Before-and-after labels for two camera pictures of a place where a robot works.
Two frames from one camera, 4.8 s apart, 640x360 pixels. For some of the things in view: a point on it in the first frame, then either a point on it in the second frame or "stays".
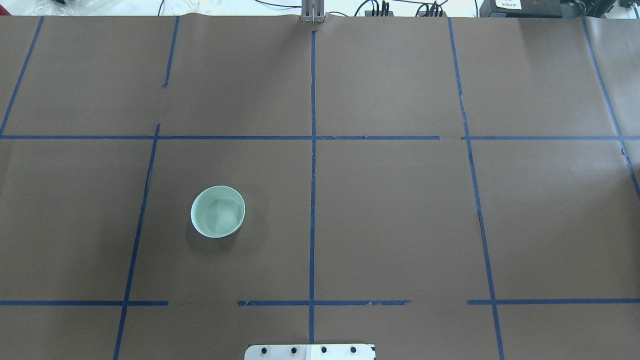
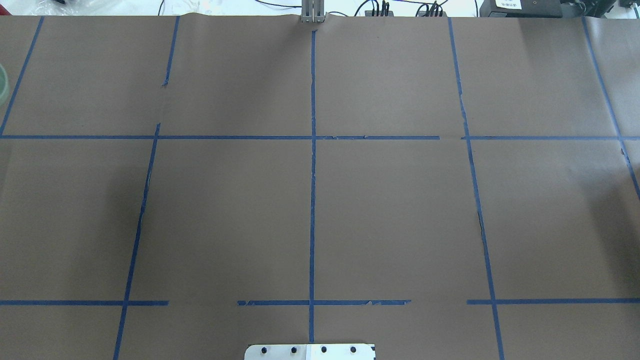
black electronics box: [521, 9] stays
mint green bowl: [217, 211] to [3, 82]
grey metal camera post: [313, 11] stays
